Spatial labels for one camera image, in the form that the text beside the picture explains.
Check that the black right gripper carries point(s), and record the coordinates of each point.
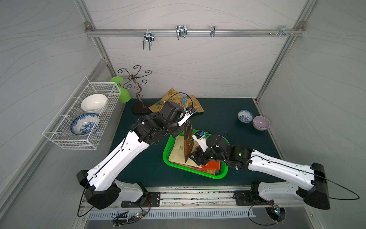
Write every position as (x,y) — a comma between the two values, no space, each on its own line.
(198,156)

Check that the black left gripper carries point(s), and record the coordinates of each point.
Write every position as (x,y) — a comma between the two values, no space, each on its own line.
(177,129)

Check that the tan kettle cooked chips bag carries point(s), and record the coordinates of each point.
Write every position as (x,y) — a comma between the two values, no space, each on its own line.
(210,168)

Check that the red white chips bag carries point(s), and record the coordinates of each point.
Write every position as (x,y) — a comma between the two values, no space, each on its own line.
(177,154)

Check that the brown Kettle sea salt bag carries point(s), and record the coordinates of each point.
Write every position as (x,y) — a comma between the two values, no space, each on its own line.
(188,139)

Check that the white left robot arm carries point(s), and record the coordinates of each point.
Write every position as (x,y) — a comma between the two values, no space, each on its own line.
(102,188)

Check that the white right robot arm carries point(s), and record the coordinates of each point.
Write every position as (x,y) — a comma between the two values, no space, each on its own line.
(300,182)

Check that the green plastic basket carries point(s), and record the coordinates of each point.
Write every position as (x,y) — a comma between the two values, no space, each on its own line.
(168,148)

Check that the yellow blue chips bag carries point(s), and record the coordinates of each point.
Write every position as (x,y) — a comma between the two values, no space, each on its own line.
(184,102)

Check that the gold chips bag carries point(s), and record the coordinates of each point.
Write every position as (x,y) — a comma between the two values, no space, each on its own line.
(171,95)

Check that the brown metal scroll stand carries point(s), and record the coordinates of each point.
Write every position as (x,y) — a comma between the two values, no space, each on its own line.
(136,81)

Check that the green plastic goblet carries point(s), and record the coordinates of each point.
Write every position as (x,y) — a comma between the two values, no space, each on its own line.
(124,95)

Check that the blue floral ceramic bowl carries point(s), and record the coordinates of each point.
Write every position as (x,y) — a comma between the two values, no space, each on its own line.
(245,116)

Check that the lilac ceramic bowl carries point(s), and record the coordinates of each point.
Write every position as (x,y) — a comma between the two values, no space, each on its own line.
(261,123)

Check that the white bowl in rack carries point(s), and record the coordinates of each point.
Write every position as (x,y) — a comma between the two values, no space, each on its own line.
(94,103)

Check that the blue floral plate in rack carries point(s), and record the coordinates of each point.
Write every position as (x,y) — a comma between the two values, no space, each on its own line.
(85,124)

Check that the metal double hook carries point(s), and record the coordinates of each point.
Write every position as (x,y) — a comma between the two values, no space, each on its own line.
(148,40)

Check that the metal loop hook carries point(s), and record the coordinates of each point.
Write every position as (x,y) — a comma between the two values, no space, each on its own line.
(181,31)

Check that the small metal hook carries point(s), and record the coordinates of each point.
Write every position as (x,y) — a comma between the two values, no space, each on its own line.
(212,31)

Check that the metal clamp hook right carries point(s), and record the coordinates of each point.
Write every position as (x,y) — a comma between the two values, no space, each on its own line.
(282,33)

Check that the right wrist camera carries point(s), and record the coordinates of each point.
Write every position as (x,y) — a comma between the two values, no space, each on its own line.
(200,138)

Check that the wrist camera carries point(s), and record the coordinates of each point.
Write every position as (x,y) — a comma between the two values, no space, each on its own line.
(190,111)
(200,138)

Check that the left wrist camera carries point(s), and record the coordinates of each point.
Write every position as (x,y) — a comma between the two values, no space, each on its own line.
(190,111)

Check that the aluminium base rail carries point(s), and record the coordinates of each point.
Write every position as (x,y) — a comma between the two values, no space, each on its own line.
(179,202)

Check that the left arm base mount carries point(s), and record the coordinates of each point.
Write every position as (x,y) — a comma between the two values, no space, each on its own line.
(148,200)

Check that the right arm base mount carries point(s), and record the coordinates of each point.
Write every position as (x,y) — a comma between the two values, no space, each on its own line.
(243,197)

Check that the white wire wall basket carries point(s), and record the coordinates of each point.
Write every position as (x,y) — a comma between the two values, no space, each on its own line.
(58,131)

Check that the aluminium top rail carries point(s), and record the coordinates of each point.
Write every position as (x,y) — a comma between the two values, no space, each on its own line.
(165,33)

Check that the aluminium corner frame post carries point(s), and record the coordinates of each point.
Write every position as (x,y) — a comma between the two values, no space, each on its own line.
(299,30)

